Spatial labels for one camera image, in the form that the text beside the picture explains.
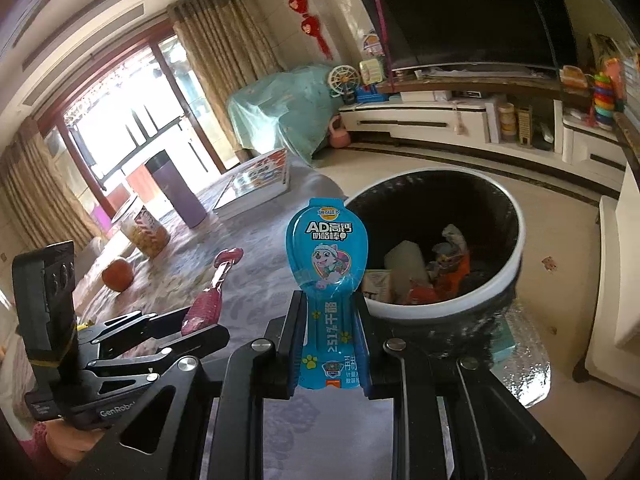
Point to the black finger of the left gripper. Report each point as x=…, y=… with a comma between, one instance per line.
x=117, y=356

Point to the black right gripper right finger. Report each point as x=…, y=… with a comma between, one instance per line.
x=453, y=418

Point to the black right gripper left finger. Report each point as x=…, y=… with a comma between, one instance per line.
x=204, y=419

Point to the blue cheese stick package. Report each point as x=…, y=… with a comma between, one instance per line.
x=327, y=247

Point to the black white-rimmed trash bin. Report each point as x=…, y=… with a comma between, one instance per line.
x=445, y=253

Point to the orange round fruit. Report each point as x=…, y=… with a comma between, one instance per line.
x=118, y=275

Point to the left beige curtain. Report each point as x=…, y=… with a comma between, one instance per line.
x=42, y=207

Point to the beige curtain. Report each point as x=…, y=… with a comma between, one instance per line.
x=227, y=49
x=42, y=207

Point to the silver foil mat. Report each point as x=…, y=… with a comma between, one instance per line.
x=526, y=373

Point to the teal box under bin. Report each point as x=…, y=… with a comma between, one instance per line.
x=502, y=343

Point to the snack jar with red label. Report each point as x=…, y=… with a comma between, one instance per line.
x=144, y=231

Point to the grey patterned tablecloth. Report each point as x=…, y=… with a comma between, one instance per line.
x=325, y=434

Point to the purple thermos bottle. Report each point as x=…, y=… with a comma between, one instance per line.
x=167, y=177

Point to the red white flat box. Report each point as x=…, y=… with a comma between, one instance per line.
x=263, y=179

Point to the teal covered furniture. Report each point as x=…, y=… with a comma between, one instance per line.
x=285, y=110

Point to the right beige curtain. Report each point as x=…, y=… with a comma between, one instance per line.
x=227, y=49

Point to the white TV cabinet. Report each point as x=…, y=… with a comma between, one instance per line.
x=567, y=145

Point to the pink kettlebell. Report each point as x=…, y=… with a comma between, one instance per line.
x=339, y=137

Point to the ferris wheel toy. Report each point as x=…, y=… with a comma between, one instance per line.
x=343, y=79

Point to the black television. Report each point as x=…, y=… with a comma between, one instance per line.
x=419, y=33

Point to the colourful ring stacker toy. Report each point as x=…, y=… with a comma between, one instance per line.
x=603, y=101

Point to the red hanging wall decoration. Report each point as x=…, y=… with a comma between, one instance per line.
x=311, y=26

